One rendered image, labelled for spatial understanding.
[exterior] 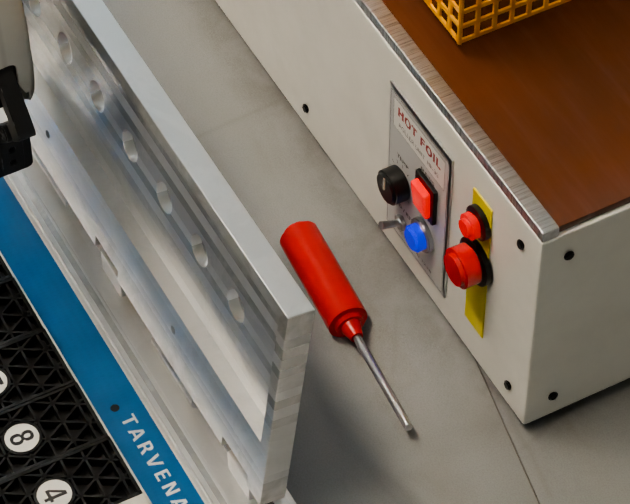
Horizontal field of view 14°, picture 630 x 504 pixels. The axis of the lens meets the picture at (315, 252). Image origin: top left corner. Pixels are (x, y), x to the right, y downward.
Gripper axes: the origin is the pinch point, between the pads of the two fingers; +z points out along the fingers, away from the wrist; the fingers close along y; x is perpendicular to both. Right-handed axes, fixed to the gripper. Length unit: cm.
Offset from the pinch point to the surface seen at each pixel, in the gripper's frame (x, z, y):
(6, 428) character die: -8.1, 5.1, 20.3
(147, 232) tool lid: 4.7, -1.3, 14.9
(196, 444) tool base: 2.2, 6.3, 26.2
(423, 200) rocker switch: 20.7, -3.3, 22.4
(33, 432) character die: -6.8, 5.1, 21.4
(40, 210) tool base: 1.6, 6.0, 3.9
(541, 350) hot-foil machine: 22.5, 0.0, 34.2
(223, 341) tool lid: 4.8, -1.9, 25.5
